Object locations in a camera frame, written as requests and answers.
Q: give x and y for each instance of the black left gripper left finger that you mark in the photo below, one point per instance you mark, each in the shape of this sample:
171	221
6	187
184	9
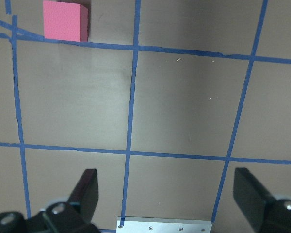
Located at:
71	216

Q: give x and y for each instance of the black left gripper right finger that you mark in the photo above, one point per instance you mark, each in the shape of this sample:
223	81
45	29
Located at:
265	212

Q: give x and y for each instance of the brown paper table cover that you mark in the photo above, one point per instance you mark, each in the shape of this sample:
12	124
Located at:
165	100

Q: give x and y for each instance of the pink foam cube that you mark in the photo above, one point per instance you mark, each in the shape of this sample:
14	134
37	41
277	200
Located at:
65	21

